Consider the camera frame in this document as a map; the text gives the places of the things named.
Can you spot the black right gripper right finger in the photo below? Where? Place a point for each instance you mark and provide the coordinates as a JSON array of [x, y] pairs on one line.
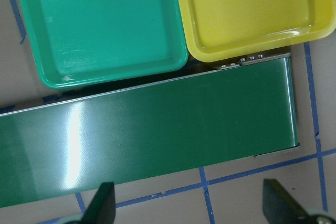
[[279, 206]]

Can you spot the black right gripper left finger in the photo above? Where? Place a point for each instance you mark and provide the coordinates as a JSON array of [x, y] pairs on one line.
[[102, 208]]

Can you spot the green conveyor belt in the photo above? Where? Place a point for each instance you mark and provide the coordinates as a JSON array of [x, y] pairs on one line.
[[147, 131]]

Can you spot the green plastic tray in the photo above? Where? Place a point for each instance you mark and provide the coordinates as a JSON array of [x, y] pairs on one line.
[[82, 42]]

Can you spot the yellow plastic tray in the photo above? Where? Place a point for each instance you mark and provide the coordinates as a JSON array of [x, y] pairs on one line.
[[221, 29]]

